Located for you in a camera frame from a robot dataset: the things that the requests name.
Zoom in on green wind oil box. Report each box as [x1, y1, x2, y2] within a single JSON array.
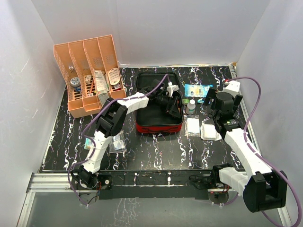
[[182, 99, 190, 105]]

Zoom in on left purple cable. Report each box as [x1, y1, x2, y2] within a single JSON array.
[[67, 73, 170, 209]]

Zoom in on gauze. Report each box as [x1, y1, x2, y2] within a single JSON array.
[[184, 115, 200, 137]]

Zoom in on clear bag of plasters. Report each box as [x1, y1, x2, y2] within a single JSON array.
[[109, 131, 127, 153]]

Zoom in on blue cotton swab bag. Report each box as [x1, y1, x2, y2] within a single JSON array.
[[184, 84, 213, 98]]

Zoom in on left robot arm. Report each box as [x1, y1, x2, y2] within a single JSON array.
[[69, 74, 181, 189]]

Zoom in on small teal sachet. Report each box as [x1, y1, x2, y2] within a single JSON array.
[[197, 99, 204, 104]]

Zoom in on red black medicine case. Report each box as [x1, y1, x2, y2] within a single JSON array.
[[135, 72, 184, 134]]

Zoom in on round blue tin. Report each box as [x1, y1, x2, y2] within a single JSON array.
[[70, 77, 81, 92]]

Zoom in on orange plastic file organizer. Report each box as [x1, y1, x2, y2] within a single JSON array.
[[53, 35, 119, 118]]

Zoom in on teal bandage packet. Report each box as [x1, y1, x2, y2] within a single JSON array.
[[84, 138, 93, 150]]

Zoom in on brown bottle orange cap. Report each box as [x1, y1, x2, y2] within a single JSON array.
[[178, 104, 182, 115]]

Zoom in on white bottle green label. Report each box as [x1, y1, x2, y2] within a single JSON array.
[[186, 99, 196, 115]]

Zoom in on white medicine box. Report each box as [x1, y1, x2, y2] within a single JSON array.
[[94, 70, 109, 93]]

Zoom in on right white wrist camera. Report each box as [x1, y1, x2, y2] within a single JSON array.
[[223, 80, 240, 97]]

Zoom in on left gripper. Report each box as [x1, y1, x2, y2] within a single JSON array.
[[155, 95, 181, 119]]

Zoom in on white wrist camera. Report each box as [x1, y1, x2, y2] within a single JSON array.
[[223, 80, 240, 97], [166, 82, 179, 97]]

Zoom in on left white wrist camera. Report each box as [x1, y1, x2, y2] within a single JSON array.
[[166, 82, 179, 97]]

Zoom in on oval blister card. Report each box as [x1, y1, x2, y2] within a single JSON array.
[[107, 68, 120, 86]]

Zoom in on purple cable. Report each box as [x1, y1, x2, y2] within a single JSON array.
[[67, 73, 170, 209], [224, 76, 303, 227]]

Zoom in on white gauze pad pack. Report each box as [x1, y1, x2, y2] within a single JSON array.
[[200, 124, 222, 141]]

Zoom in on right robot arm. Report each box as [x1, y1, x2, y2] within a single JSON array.
[[204, 87, 287, 212]]

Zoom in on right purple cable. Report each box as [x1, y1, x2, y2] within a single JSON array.
[[224, 76, 303, 227]]

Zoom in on small medicine boxes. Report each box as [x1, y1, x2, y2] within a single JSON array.
[[85, 75, 95, 97]]

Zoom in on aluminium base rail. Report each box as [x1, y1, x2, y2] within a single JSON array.
[[16, 171, 293, 227]]

